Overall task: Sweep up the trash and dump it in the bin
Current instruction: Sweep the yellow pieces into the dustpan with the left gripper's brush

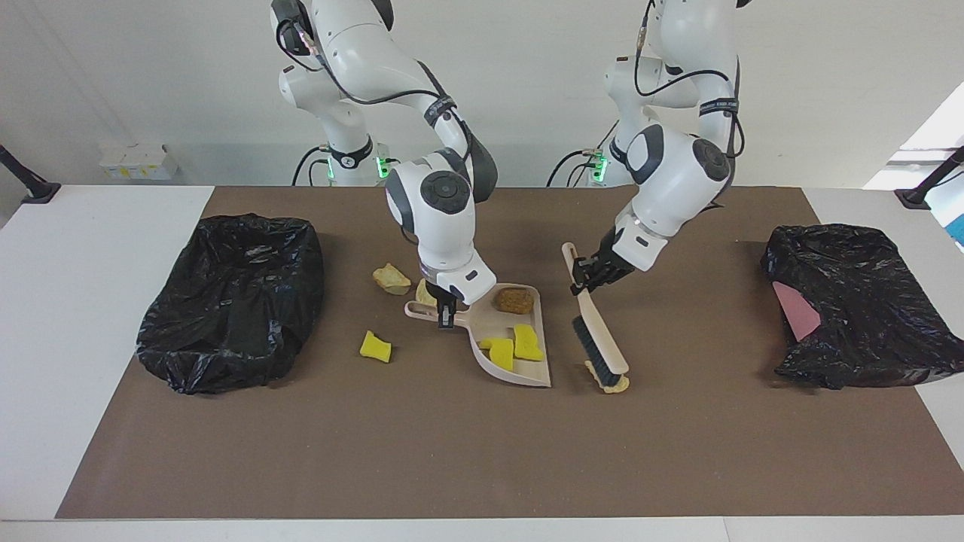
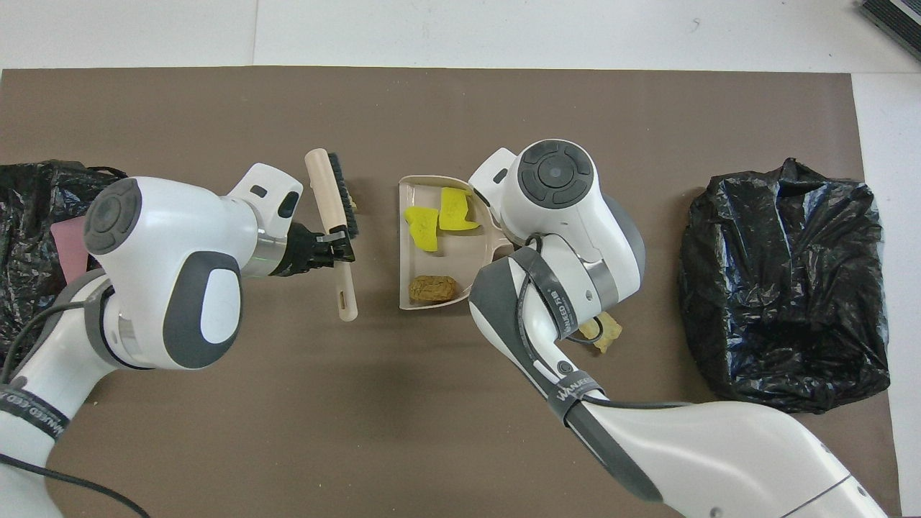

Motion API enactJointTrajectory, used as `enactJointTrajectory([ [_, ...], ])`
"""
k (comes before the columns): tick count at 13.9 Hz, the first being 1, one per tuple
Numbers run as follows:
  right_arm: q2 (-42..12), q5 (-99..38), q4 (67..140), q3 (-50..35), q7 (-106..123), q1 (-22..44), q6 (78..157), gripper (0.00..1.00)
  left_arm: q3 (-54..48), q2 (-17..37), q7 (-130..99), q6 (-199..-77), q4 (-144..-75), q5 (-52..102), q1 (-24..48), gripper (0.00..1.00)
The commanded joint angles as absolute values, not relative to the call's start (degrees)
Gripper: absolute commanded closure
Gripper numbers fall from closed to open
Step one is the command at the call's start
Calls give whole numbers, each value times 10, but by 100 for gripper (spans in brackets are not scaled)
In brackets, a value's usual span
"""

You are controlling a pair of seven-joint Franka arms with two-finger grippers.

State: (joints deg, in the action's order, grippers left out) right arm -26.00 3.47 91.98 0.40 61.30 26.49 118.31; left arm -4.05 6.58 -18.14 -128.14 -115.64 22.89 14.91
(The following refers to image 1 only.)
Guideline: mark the oval pale bread piece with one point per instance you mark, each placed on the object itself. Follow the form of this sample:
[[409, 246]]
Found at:
[[424, 295]]

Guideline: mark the brown bread roll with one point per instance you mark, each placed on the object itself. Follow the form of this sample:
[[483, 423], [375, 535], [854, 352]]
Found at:
[[514, 300]]

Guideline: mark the pink bin wall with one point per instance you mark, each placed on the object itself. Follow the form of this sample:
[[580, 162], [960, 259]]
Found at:
[[798, 312]]

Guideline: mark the chunky pale bread piece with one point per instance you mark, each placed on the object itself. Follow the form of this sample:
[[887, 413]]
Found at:
[[392, 279]]

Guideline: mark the beige plastic dustpan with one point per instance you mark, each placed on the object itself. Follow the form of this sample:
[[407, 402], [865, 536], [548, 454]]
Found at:
[[527, 373]]

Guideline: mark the left black trash bag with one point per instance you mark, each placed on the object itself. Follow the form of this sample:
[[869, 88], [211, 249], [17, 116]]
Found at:
[[226, 301]]

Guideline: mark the yellow sponge piece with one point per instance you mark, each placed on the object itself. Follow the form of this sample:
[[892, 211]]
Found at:
[[501, 354], [527, 343], [375, 347]]

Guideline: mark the brown table mat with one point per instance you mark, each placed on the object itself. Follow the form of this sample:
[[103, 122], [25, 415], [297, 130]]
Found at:
[[452, 467]]

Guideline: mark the white wall socket box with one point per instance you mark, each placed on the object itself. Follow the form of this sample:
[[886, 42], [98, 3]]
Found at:
[[139, 162]]

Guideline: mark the beige hand brush black bristles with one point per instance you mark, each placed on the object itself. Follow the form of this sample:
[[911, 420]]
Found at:
[[595, 316]]

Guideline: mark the black bag with pink bin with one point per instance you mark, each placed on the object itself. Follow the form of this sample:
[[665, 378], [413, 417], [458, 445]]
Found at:
[[866, 301]]

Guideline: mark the blue object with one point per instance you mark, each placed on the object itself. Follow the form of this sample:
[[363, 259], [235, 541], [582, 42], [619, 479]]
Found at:
[[958, 229]]

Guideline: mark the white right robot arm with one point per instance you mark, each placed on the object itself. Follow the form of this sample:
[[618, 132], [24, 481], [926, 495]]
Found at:
[[437, 218]]

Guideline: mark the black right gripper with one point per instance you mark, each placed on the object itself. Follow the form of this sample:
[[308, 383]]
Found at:
[[443, 297]]

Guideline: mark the black clamp stand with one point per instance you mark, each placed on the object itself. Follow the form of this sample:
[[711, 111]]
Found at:
[[922, 192], [30, 184]]

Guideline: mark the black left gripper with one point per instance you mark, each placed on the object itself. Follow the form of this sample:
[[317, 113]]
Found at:
[[611, 260]]

